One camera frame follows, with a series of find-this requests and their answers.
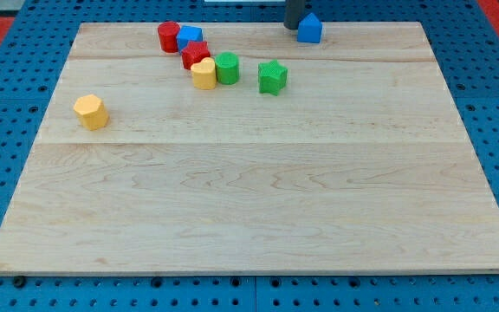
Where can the blue triangle house block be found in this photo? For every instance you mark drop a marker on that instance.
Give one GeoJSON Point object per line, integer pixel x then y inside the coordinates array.
{"type": "Point", "coordinates": [310, 29]}

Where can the green cylinder block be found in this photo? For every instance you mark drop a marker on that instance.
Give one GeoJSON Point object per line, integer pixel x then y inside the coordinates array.
{"type": "Point", "coordinates": [227, 68]}

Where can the red cylinder block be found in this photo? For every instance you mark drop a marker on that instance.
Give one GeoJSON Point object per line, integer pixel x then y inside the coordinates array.
{"type": "Point", "coordinates": [167, 33]}

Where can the yellow heart block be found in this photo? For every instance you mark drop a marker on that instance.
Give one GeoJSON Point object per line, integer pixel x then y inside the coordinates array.
{"type": "Point", "coordinates": [203, 74]}

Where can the yellow hexagon block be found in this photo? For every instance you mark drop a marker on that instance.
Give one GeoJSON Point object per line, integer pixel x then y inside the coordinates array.
{"type": "Point", "coordinates": [91, 112]}

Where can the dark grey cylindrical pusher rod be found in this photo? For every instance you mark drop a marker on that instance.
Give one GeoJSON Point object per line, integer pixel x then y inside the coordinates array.
{"type": "Point", "coordinates": [293, 12]}

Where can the green star block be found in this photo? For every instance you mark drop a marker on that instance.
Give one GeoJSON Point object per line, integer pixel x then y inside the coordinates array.
{"type": "Point", "coordinates": [272, 77]}

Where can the red star block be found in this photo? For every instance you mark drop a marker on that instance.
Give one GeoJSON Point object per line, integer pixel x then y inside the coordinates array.
{"type": "Point", "coordinates": [194, 52]}

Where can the blue cube block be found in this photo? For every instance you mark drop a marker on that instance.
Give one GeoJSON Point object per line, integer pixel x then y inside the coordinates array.
{"type": "Point", "coordinates": [188, 33]}

